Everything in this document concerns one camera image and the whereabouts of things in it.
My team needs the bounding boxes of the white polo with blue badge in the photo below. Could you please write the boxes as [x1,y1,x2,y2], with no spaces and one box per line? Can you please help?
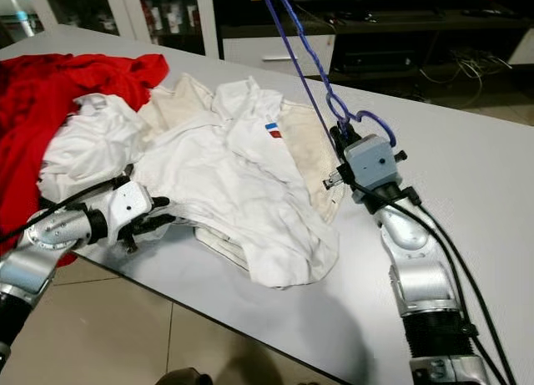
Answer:
[132,76,341,290]

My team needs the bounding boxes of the red polo shirt white trim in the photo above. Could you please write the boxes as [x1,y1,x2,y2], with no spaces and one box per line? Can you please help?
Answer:
[0,63,88,269]

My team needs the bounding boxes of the cream denim trousers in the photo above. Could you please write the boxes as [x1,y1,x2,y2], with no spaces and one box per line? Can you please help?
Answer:
[138,74,345,269]

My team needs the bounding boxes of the black TV stand white drawer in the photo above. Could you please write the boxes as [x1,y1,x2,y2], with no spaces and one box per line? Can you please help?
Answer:
[213,0,534,102]

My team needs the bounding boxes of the white collared shirt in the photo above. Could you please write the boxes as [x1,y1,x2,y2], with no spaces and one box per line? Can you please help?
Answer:
[40,93,147,204]

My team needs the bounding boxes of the white table black legs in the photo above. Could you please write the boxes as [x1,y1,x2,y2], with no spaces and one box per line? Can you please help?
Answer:
[0,26,534,385]

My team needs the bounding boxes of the plain red garment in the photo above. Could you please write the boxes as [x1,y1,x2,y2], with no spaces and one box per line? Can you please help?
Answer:
[50,53,169,98]

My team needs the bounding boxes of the white glass door cabinet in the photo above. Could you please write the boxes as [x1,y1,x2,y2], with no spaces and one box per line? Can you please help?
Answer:
[25,0,218,58]

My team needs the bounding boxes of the pale teal plastic object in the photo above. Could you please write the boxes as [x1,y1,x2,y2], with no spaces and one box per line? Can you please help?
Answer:
[13,0,43,37]

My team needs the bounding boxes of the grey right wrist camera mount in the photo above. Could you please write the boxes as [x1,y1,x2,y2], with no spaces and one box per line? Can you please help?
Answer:
[342,134,401,190]

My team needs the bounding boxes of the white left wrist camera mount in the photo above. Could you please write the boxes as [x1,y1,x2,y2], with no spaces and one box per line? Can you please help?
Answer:
[104,180,155,231]

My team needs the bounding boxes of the tangled white cables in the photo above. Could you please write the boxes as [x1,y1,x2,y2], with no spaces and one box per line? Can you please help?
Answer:
[438,47,514,89]

